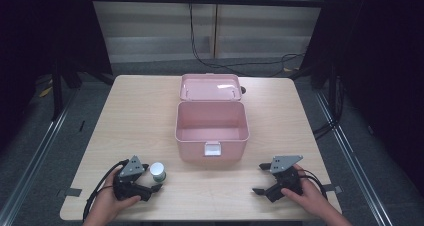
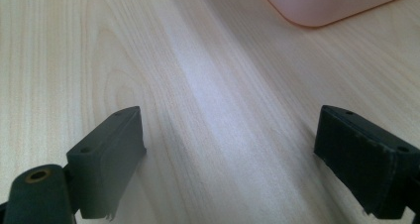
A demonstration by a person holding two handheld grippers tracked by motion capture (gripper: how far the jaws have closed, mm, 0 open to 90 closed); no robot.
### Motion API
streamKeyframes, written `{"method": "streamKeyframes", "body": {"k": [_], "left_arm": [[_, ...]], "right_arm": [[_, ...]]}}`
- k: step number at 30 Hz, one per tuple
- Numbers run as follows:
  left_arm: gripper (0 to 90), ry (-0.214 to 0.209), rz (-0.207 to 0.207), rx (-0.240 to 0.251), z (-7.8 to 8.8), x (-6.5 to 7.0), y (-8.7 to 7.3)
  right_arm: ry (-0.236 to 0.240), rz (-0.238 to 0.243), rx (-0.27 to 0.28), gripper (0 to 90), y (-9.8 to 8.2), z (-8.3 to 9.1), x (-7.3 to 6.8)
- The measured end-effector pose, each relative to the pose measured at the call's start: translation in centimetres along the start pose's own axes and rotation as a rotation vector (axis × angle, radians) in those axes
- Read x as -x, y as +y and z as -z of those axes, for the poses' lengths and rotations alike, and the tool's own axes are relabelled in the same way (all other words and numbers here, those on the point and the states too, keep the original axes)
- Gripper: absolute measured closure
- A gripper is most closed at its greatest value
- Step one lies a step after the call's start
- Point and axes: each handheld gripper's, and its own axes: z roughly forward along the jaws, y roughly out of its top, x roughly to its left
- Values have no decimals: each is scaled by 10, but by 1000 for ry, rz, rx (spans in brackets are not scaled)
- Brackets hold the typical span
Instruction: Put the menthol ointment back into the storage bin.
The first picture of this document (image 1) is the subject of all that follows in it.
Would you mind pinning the grey tape strip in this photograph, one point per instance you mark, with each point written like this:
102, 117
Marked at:
333, 188
70, 192

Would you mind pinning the black metal stand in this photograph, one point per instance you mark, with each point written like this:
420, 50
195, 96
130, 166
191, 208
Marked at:
57, 92

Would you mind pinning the pink storage box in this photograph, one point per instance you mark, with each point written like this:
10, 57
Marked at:
211, 126

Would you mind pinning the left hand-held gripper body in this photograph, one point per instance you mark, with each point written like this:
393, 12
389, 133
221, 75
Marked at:
128, 187

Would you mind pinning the small black floor item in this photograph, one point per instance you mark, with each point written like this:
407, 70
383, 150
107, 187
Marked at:
81, 126

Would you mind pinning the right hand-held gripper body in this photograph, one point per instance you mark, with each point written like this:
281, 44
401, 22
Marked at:
286, 181

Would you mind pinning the small silver round can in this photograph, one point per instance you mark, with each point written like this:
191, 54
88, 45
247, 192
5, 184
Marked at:
157, 172

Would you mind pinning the metal floor rail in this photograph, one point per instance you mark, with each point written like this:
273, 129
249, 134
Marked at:
353, 159
33, 156

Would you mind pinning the person's left hand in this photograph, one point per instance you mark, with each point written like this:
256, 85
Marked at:
107, 202

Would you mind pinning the dark round object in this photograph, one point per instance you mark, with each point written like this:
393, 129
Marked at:
243, 90

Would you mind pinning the yellow tape piece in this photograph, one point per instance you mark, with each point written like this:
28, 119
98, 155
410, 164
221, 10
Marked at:
45, 92

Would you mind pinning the black horizontal bar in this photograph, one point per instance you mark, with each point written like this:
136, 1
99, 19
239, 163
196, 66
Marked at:
206, 0

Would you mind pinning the dark curtain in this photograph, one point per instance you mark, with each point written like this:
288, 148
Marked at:
40, 36
383, 69

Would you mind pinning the person's right hand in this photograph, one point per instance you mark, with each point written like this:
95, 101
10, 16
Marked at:
310, 196

